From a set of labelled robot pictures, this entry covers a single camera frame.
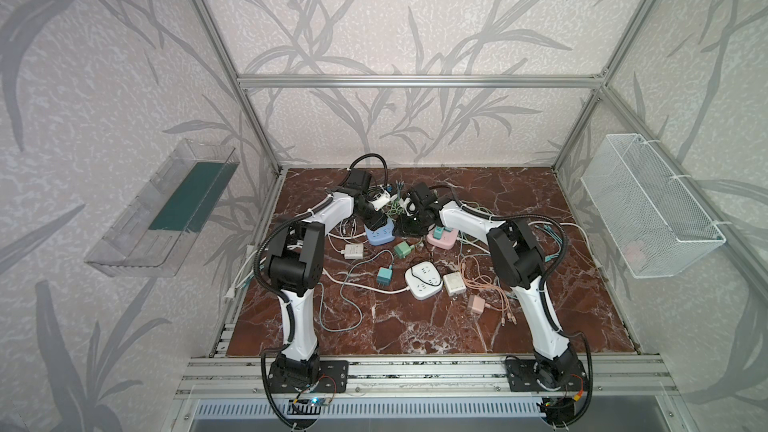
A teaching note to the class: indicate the blue power strip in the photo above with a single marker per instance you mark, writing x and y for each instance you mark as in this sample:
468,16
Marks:
382,235

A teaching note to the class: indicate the cream white charger plug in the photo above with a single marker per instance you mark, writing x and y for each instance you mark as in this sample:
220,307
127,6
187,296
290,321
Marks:
354,251

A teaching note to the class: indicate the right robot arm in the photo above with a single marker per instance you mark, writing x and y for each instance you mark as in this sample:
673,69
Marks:
518,261

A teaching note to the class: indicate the pink charger plug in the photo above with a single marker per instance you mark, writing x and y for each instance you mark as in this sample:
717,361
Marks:
476,304

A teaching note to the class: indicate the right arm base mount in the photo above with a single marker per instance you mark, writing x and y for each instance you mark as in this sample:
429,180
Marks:
531,375

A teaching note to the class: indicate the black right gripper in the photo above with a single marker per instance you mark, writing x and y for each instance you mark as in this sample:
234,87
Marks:
414,216

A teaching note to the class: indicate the pink power strip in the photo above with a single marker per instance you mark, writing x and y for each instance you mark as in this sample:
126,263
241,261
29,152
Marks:
447,241

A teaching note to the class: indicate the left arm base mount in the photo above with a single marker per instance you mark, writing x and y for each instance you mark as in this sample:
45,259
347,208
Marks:
325,376

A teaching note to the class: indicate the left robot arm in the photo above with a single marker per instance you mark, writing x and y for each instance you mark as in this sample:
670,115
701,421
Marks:
290,262

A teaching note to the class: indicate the white wire mesh basket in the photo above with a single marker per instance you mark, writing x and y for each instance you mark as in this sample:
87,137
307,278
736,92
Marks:
657,225

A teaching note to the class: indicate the white power strip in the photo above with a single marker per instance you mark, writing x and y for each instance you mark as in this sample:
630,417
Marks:
423,280

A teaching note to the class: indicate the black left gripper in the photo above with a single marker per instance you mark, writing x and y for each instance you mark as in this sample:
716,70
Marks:
372,216

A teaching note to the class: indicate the clear plastic wall shelf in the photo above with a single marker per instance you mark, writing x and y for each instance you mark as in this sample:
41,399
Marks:
155,233

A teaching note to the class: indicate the light green charger plug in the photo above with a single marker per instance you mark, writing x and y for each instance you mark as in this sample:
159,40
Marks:
402,250

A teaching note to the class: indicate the teal charger plug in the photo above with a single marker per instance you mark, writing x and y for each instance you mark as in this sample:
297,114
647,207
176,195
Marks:
384,276

